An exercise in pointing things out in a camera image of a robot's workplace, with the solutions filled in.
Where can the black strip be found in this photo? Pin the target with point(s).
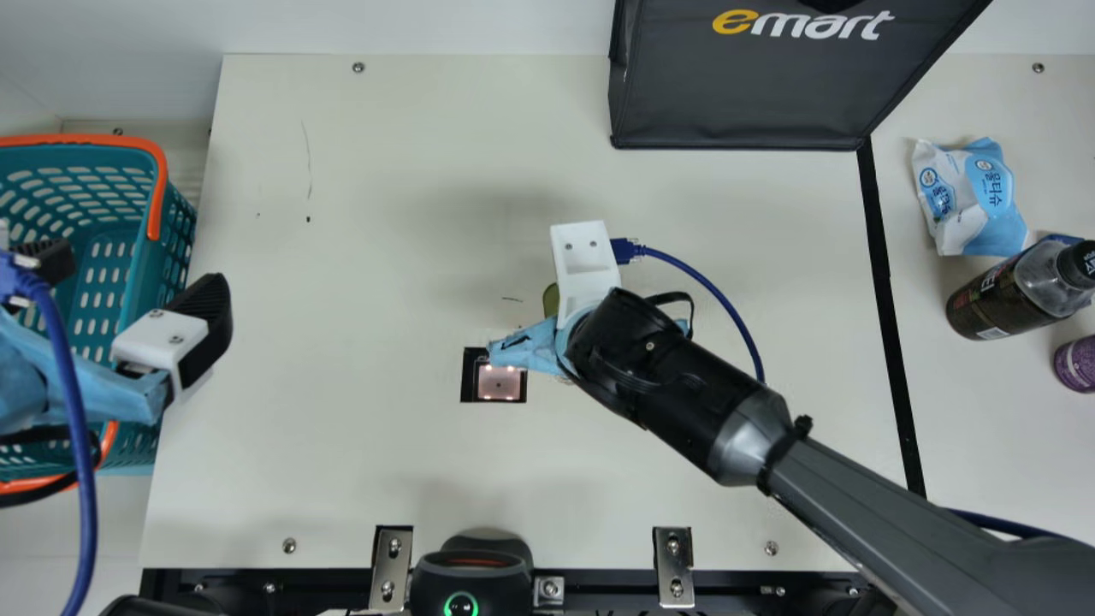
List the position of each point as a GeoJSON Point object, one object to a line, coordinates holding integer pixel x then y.
{"type": "Point", "coordinates": [890, 342]}

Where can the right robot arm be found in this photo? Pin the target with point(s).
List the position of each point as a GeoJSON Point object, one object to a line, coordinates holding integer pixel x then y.
{"type": "Point", "coordinates": [770, 445]}

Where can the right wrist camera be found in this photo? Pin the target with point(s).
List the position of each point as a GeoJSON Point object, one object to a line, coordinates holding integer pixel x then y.
{"type": "Point", "coordinates": [583, 265]}

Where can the blue and white pouch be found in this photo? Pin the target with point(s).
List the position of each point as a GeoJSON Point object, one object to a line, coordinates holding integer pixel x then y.
{"type": "Point", "coordinates": [971, 201]}

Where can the gold rectangular tin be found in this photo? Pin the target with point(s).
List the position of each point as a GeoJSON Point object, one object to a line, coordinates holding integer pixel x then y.
{"type": "Point", "coordinates": [552, 299]}

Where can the black device with green light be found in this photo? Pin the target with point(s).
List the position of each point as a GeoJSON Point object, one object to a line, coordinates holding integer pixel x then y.
{"type": "Point", "coordinates": [470, 582]}

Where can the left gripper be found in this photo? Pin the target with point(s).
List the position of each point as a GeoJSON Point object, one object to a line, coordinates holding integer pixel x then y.
{"type": "Point", "coordinates": [94, 389]}

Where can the teal shopping basket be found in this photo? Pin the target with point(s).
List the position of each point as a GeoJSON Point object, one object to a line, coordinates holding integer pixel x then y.
{"type": "Point", "coordinates": [103, 222]}

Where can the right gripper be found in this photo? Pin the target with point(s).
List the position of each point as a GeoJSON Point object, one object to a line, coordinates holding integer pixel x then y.
{"type": "Point", "coordinates": [535, 349]}

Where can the dark coffee bottle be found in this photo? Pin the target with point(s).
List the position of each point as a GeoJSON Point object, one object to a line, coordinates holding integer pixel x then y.
{"type": "Point", "coordinates": [1009, 295]}

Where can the small square scanner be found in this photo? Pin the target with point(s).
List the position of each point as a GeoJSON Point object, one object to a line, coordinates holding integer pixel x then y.
{"type": "Point", "coordinates": [500, 387]}

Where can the purple can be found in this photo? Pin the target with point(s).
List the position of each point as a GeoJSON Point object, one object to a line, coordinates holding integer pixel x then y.
{"type": "Point", "coordinates": [1078, 364]}

